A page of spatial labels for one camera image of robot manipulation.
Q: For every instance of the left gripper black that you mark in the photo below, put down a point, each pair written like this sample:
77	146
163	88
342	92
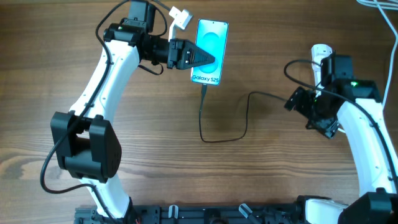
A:
178	54

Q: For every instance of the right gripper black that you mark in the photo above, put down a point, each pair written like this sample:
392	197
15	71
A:
328	127

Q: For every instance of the teal Galaxy smartphone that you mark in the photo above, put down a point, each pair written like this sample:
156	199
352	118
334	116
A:
211	37

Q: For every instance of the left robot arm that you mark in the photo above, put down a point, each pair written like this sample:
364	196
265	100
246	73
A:
85	143

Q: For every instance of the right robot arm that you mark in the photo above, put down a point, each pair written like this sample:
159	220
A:
340	100

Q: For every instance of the white power strip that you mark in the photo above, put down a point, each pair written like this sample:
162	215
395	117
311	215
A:
319	52

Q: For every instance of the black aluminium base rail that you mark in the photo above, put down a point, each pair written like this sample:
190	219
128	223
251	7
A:
268	214

